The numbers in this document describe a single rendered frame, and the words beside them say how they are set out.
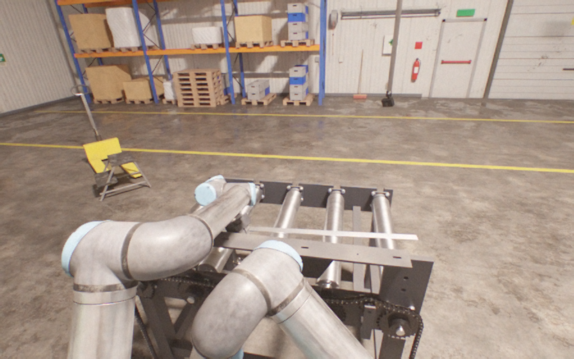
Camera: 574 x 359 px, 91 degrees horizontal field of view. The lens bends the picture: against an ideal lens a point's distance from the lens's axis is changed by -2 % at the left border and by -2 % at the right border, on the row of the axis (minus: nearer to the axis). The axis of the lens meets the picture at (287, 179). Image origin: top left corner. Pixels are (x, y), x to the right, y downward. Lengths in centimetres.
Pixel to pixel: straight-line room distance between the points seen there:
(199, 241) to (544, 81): 1111
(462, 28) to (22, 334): 1057
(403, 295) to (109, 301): 101
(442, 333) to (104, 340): 219
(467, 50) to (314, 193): 878
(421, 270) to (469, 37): 947
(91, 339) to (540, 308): 288
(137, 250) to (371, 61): 961
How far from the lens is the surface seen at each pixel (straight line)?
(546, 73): 1134
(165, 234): 62
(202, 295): 144
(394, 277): 122
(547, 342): 282
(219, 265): 153
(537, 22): 1098
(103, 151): 593
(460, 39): 1030
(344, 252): 112
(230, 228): 126
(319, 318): 68
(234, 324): 61
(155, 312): 176
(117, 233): 65
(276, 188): 212
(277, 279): 64
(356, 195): 208
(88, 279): 67
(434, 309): 263
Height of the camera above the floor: 190
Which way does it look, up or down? 27 degrees down
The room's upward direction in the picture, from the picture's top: 2 degrees counter-clockwise
